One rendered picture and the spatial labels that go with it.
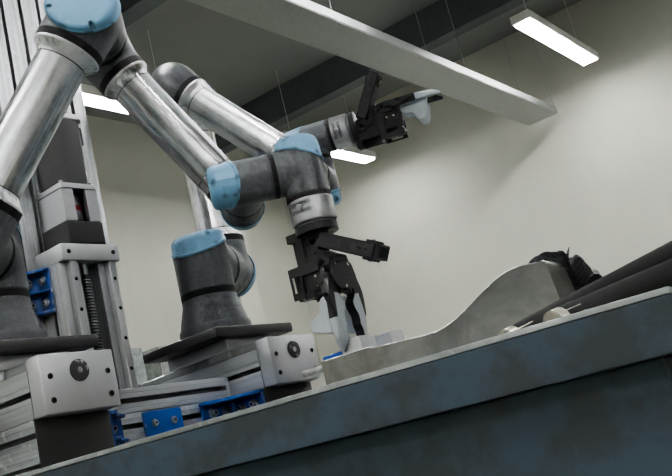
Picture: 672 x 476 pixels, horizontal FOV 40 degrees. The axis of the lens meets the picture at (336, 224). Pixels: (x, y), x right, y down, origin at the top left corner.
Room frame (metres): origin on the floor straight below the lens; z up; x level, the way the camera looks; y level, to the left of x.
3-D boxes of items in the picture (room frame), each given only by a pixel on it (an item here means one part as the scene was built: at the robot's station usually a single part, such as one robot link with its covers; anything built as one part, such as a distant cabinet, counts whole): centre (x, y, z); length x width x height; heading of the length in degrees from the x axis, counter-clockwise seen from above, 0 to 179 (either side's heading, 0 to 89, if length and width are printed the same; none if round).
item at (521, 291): (1.39, -0.21, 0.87); 0.50 x 0.26 x 0.14; 61
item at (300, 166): (1.47, 0.04, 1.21); 0.09 x 0.08 x 0.11; 99
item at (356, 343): (1.48, 0.05, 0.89); 0.13 x 0.05 x 0.05; 61
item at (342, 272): (1.48, 0.04, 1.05); 0.09 x 0.08 x 0.12; 61
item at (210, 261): (1.92, 0.29, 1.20); 0.13 x 0.12 x 0.14; 169
